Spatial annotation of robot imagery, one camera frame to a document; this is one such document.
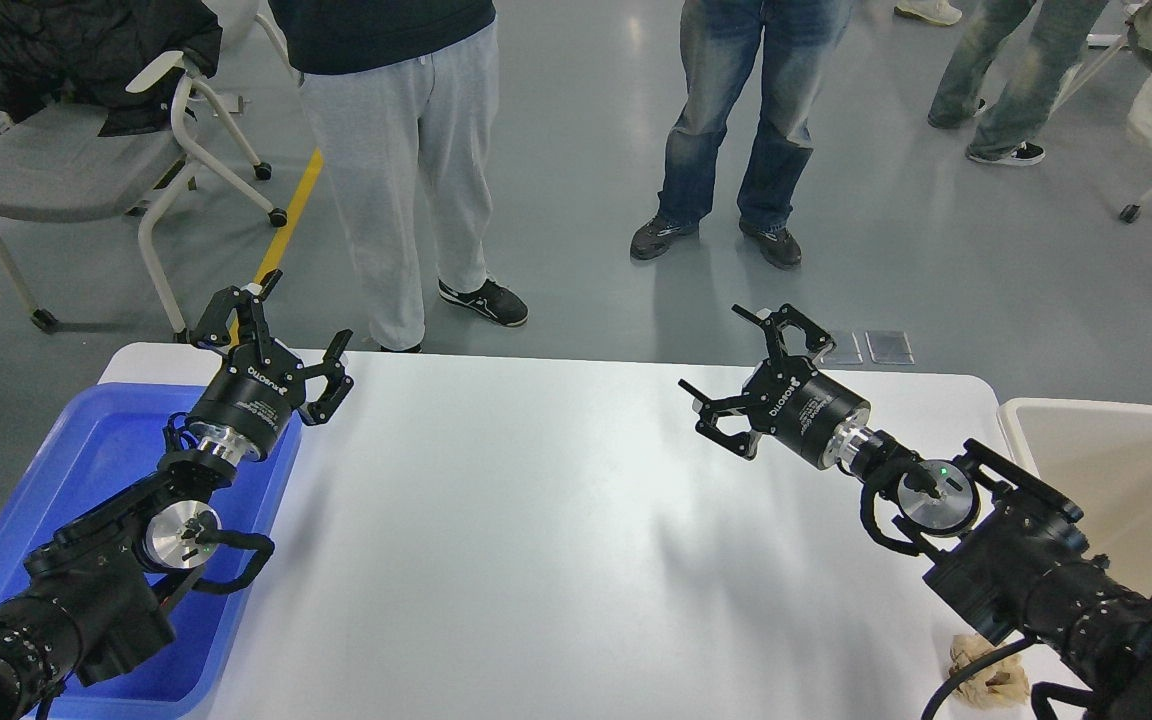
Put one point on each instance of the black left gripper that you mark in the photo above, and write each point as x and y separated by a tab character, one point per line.
244	410

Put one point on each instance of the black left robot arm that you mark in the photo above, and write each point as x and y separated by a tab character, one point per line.
101	591

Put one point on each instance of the person in faded jeans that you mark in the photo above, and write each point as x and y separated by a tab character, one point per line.
1006	130

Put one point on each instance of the left floor outlet plate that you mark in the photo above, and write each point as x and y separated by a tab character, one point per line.
846	352

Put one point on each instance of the grey chair with white frame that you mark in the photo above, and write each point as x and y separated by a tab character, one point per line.
56	167

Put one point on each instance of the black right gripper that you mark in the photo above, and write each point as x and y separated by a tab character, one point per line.
804	410

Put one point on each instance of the right floor outlet plate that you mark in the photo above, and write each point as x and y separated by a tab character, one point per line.
890	348

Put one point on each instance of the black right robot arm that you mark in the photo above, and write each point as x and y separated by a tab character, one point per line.
1007	555

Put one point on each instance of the floor outlet plate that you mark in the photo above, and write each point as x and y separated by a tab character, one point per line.
846	352
890	348

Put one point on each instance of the black jacket on chair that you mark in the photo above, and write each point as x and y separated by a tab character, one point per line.
88	51

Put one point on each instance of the person in grey sweatpants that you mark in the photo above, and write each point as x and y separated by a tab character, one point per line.
401	97

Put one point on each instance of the white sneaker at top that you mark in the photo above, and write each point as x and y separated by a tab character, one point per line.
937	13

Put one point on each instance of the beige plastic bin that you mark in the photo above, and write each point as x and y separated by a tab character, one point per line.
1099	454

